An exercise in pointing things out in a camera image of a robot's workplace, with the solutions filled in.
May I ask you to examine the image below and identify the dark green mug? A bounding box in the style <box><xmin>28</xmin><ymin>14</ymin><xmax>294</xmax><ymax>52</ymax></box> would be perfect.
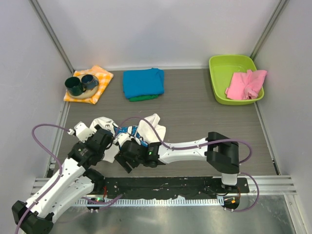
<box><xmin>64</xmin><ymin>77</ymin><xmax>86</xmax><ymax>97</ymax></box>

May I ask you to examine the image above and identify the folded green t-shirt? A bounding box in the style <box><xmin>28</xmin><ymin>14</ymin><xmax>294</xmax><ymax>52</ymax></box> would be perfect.
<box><xmin>129</xmin><ymin>95</ymin><xmax>159</xmax><ymax>102</ymax></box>

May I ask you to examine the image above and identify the green plastic basin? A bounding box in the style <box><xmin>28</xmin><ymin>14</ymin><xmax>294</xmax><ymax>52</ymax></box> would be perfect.
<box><xmin>209</xmin><ymin>55</ymin><xmax>264</xmax><ymax>106</ymax></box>

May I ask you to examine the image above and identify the white printed t-shirt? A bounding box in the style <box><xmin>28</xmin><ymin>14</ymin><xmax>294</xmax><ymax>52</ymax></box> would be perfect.
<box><xmin>90</xmin><ymin>114</ymin><xmax>166</xmax><ymax>163</ymax></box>

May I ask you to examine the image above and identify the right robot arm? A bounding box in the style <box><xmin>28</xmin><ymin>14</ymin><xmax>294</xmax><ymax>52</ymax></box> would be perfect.
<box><xmin>115</xmin><ymin>132</ymin><xmax>239</xmax><ymax>193</ymax></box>

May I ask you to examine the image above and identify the pink t-shirt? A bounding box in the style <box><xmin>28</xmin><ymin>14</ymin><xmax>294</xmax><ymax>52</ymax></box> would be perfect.
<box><xmin>225</xmin><ymin>70</ymin><xmax>267</xmax><ymax>100</ymax></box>

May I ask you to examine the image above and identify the beige ceramic plate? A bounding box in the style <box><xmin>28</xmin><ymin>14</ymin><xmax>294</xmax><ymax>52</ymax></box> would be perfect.
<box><xmin>66</xmin><ymin>75</ymin><xmax>99</xmax><ymax>99</ymax></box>

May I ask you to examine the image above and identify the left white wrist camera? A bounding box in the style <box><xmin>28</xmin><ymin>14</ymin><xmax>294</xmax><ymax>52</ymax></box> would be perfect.
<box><xmin>67</xmin><ymin>121</ymin><xmax>94</xmax><ymax>143</ymax></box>

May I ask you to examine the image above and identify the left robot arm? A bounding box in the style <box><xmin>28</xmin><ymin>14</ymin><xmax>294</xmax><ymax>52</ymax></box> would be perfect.
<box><xmin>12</xmin><ymin>122</ymin><xmax>113</xmax><ymax>234</ymax></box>

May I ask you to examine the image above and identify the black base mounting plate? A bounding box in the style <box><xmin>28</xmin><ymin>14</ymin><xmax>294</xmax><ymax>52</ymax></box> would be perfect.
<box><xmin>97</xmin><ymin>176</ymin><xmax>250</xmax><ymax>200</ymax></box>

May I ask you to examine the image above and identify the dark blue mug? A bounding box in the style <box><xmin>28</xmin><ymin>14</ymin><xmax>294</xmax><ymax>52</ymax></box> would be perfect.
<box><xmin>81</xmin><ymin>74</ymin><xmax>99</xmax><ymax>91</ymax></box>

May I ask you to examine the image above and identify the orange checkered cloth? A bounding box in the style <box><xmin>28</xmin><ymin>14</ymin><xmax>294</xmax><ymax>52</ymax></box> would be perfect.
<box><xmin>63</xmin><ymin>65</ymin><xmax>114</xmax><ymax>104</ymax></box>

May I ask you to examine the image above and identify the folded blue t-shirt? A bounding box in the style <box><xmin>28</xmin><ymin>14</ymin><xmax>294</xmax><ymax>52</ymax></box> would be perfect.
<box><xmin>122</xmin><ymin>68</ymin><xmax>164</xmax><ymax>99</ymax></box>

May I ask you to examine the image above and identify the white slotted cable duct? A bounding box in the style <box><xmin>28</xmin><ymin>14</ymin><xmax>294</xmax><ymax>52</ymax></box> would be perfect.
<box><xmin>71</xmin><ymin>196</ymin><xmax>224</xmax><ymax>207</ymax></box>

